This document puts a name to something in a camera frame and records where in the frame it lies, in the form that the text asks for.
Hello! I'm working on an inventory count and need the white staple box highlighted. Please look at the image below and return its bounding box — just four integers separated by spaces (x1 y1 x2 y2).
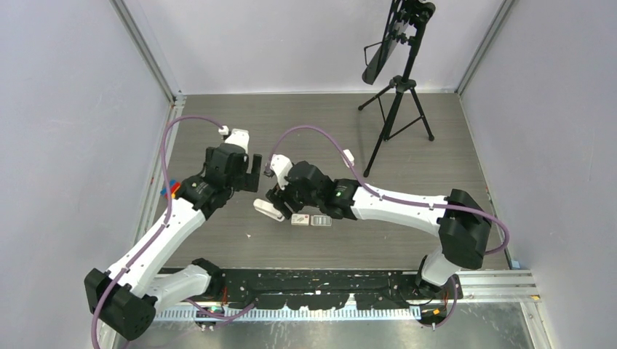
290 214 311 226

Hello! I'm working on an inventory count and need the staple box tray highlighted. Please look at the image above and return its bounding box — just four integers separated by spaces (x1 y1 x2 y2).
310 214 333 227

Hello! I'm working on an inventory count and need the white staple remover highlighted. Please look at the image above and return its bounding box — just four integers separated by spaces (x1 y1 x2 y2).
341 149 354 168

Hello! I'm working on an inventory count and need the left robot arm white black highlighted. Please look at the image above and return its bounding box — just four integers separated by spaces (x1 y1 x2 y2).
84 143 262 341

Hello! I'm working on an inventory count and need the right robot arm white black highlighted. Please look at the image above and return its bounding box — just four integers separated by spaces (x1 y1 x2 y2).
253 161 492 299

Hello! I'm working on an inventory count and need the yellow green colourful block toy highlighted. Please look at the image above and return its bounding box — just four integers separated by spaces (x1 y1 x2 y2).
160 180 180 198

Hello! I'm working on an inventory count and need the black tripod stand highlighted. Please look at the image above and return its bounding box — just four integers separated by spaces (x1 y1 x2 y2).
358 47 434 177

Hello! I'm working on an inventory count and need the black tablet on tripod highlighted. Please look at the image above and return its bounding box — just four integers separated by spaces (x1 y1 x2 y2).
362 0 436 85

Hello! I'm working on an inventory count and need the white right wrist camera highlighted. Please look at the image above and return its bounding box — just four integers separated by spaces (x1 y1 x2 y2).
270 154 293 190

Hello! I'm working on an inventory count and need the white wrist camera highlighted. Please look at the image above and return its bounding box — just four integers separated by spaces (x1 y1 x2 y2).
270 154 293 190
224 129 250 153

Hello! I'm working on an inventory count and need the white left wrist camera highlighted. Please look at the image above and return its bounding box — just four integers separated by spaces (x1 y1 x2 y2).
224 129 250 153

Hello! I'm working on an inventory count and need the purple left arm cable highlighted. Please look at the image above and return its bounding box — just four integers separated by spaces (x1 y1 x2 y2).
90 115 259 349

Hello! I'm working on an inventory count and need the aluminium cable duct rail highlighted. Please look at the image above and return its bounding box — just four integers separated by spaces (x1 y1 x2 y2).
154 305 421 322

